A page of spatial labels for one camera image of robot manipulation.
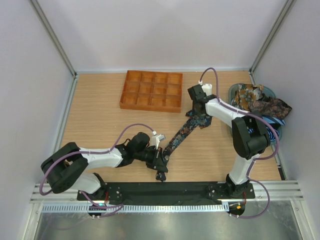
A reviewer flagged purple cable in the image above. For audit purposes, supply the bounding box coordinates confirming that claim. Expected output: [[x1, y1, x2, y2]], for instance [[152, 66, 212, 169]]
[[198, 67, 280, 220], [39, 123, 157, 218]]

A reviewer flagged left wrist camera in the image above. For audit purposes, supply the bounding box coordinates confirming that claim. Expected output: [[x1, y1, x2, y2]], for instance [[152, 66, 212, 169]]
[[149, 134, 166, 149]]

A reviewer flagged teal plastic basket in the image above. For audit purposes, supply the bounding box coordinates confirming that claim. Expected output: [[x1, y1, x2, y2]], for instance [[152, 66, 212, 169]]
[[228, 83, 282, 145]]

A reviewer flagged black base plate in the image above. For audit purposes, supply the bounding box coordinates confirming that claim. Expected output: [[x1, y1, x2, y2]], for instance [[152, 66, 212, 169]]
[[86, 181, 256, 215]]

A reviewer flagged blue striped tie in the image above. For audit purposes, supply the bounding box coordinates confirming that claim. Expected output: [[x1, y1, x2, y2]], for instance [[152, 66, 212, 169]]
[[243, 115, 285, 144]]

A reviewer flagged mustard floral tie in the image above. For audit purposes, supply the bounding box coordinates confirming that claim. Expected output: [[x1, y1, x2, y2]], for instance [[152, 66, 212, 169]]
[[231, 83, 264, 112]]

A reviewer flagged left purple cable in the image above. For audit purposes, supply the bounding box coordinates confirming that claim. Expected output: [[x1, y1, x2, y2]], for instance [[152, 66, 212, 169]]
[[39, 123, 157, 218]]

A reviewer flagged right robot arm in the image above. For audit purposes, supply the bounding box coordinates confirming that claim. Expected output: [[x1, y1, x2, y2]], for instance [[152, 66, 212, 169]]
[[187, 84, 271, 198]]

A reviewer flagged navy floral tie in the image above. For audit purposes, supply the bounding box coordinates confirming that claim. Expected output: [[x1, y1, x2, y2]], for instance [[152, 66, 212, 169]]
[[162, 110, 212, 164]]

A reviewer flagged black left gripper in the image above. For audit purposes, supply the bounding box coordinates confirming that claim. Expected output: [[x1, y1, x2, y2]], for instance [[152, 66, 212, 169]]
[[134, 145, 168, 172]]

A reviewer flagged white slotted cable duct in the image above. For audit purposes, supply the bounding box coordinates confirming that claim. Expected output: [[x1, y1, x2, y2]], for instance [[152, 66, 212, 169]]
[[41, 202, 229, 214]]

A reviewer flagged orange compartment tray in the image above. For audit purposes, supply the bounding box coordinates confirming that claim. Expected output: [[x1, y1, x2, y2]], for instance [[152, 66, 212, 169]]
[[119, 70, 183, 113]]

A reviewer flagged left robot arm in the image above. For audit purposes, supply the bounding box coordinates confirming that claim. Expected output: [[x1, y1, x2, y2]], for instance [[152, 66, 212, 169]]
[[40, 132, 168, 200]]

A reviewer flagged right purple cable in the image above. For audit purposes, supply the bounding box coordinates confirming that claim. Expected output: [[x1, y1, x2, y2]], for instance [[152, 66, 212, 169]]
[[198, 67, 280, 220]]

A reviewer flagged dark brown paisley tie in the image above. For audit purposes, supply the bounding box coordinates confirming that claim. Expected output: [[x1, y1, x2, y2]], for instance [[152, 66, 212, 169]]
[[248, 96, 292, 120]]

